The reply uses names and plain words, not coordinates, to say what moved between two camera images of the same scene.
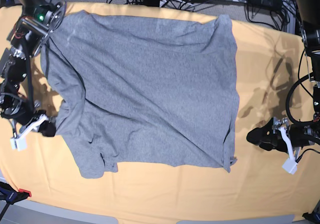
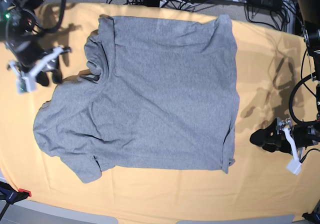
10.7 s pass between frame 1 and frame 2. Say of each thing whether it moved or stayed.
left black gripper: moved
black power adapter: stayed
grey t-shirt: moved
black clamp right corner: stayed
